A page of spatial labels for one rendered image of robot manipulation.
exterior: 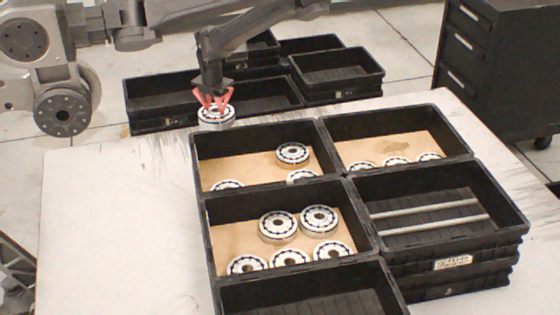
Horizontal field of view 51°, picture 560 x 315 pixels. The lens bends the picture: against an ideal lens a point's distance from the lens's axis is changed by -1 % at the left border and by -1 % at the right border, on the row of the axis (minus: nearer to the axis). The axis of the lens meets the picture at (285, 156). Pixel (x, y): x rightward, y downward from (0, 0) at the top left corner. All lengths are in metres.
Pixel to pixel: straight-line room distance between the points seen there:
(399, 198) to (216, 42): 0.69
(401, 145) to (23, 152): 2.28
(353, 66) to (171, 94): 0.93
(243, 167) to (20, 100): 0.65
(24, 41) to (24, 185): 2.13
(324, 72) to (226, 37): 1.62
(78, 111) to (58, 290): 0.50
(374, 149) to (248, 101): 1.20
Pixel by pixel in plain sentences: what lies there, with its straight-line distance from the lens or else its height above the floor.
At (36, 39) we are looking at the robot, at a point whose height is 1.45.
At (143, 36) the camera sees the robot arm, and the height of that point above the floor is 1.43.
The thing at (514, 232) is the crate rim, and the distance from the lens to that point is 1.55.
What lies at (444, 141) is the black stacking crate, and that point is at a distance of 1.91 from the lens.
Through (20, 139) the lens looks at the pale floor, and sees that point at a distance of 3.68.
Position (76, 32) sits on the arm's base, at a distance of 1.21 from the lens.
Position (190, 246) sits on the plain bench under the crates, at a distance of 1.75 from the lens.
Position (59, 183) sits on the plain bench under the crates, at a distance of 2.08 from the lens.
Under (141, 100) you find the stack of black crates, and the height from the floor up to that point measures 0.49.
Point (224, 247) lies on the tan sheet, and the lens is 1.55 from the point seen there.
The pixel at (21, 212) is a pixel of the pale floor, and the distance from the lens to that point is 3.14.
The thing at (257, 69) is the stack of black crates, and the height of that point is 0.48.
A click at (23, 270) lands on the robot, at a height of 0.48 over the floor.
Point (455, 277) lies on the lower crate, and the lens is 1.61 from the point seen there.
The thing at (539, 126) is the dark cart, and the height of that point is 0.20.
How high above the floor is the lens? 1.94
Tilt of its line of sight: 37 degrees down
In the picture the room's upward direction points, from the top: straight up
